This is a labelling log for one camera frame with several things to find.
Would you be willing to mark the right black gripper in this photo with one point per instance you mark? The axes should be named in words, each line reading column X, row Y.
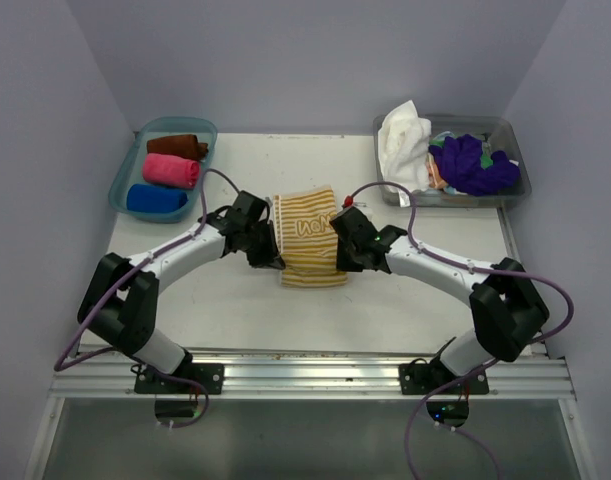
column 343, row 264

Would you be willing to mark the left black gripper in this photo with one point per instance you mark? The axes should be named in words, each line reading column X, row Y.
column 270, row 257

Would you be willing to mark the yellow white striped towel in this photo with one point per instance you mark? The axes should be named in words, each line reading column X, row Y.
column 306, row 240

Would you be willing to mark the blue towel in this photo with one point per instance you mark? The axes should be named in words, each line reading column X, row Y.
column 155, row 199

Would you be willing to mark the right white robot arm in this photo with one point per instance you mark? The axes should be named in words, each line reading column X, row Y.
column 507, row 310

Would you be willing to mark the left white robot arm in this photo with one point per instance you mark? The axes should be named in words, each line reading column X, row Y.
column 121, row 302

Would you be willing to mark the peach patterned cloth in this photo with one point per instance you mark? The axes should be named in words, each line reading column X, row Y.
column 436, row 182

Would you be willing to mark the pink rolled towel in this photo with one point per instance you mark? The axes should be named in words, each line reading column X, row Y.
column 170, row 171

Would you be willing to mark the brown rolled towel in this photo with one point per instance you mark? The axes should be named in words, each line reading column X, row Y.
column 185, row 146

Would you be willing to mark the purple towel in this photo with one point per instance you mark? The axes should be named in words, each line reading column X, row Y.
column 464, row 165

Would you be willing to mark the teal plastic tray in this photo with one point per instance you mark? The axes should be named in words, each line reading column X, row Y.
column 130, row 171

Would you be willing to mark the grey plastic bin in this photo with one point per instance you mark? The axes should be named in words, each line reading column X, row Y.
column 496, row 134

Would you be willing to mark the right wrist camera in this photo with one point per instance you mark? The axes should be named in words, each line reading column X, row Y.
column 350, row 201

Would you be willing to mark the aluminium mounting rail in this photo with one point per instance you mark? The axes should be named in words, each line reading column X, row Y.
column 315, row 375

